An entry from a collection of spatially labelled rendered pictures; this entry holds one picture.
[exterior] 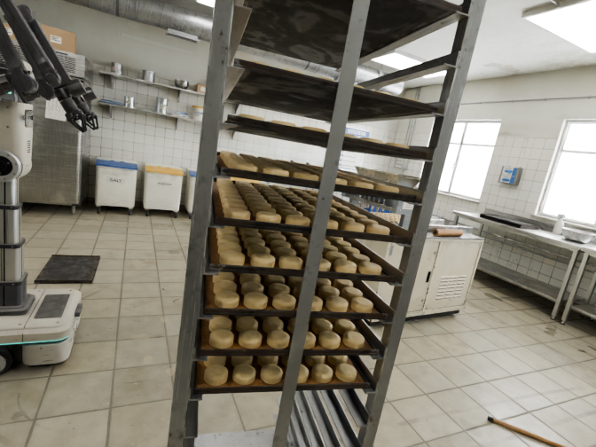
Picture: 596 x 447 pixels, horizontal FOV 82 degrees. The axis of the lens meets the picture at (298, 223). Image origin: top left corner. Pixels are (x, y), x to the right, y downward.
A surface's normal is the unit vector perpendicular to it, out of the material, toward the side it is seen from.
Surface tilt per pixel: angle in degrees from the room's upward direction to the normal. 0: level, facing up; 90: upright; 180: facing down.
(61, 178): 90
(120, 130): 90
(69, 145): 90
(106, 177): 92
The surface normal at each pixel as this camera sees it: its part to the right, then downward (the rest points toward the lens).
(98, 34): 0.41, 0.26
